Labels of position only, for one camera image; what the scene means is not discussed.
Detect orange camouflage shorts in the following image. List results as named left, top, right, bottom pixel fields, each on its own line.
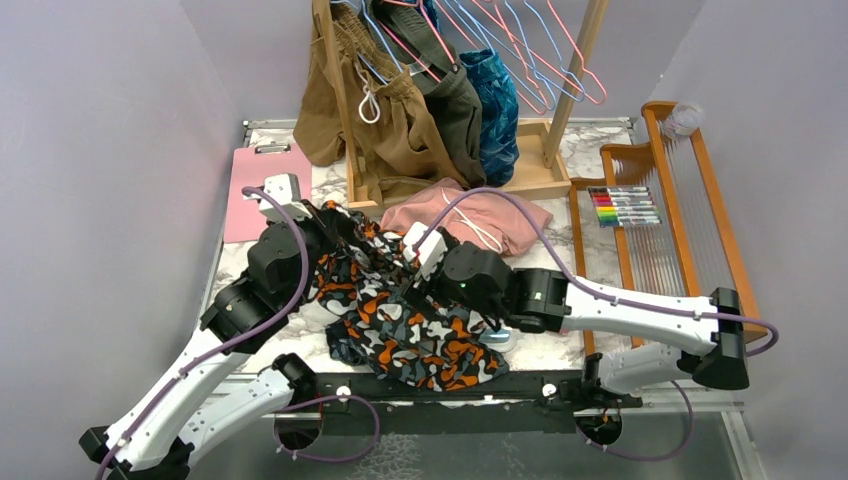
left=310, top=201, right=510, bottom=392

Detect dark leaf print shorts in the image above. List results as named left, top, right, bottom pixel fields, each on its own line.
left=325, top=320, right=370, bottom=366

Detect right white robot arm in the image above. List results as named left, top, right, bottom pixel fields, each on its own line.
left=402, top=223, right=750, bottom=407

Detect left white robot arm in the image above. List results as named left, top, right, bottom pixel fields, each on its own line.
left=79, top=201, right=357, bottom=479

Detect pink shorts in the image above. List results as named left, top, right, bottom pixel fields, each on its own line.
left=379, top=178, right=539, bottom=257

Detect brown hanging shorts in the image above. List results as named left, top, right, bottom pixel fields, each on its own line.
left=293, top=1, right=468, bottom=204

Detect blue patterned hanging shorts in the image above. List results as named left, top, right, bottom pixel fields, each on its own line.
left=459, top=48, right=519, bottom=187

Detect dark green hanging shorts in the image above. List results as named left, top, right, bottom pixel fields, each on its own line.
left=366, top=1, right=487, bottom=187

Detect pink clipboard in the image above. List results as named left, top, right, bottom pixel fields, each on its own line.
left=223, top=141, right=314, bottom=245

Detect clear blue plastic package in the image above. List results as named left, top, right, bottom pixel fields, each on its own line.
left=479, top=327, right=519, bottom=354

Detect wooden clothes rack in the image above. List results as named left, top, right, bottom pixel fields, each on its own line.
left=327, top=1, right=607, bottom=215

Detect set of coloured markers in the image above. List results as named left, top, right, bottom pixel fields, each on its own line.
left=587, top=186, right=662, bottom=228

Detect wooden weaving loom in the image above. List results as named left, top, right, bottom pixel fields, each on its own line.
left=569, top=101, right=760, bottom=317

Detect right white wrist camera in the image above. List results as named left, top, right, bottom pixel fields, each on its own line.
left=402, top=222, right=448, bottom=280

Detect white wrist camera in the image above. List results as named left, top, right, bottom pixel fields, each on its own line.
left=402, top=222, right=448, bottom=280
left=258, top=173, right=311, bottom=222

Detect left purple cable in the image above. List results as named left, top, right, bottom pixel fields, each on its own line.
left=92, top=185, right=382, bottom=480

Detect purple cable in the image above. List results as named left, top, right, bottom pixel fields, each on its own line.
left=414, top=186, right=780, bottom=464
left=92, top=185, right=382, bottom=480

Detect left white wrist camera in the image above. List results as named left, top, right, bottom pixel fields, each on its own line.
left=258, top=173, right=311, bottom=222

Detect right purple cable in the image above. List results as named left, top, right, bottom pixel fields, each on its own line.
left=414, top=186, right=780, bottom=464

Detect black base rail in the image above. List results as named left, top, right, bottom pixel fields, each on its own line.
left=273, top=370, right=643, bottom=445

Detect pink wire hanger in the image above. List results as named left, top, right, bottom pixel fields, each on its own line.
left=459, top=1, right=608, bottom=114

